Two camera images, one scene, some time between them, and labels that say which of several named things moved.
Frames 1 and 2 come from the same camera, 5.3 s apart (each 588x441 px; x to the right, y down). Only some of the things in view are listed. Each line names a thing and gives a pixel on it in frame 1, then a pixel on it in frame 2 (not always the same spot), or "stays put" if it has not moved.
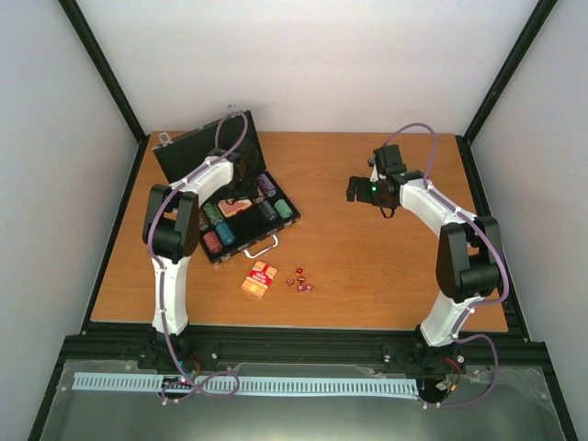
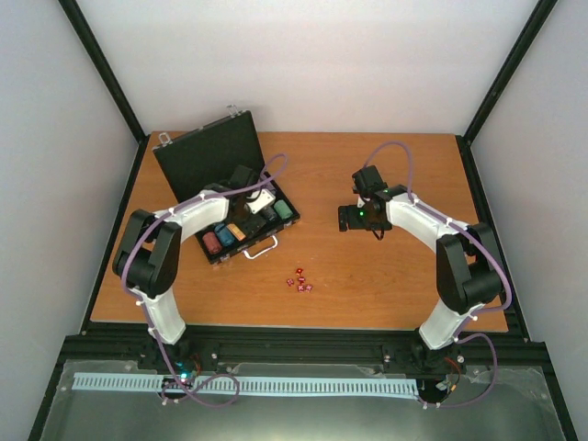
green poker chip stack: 283,209 stays put
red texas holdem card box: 259,278 to 236,231
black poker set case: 249,211 stays put
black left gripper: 249,190 to 252,228
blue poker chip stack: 224,233 stays put
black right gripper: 363,195 to 354,223
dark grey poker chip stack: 265,209 stays put
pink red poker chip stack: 212,242 stays put
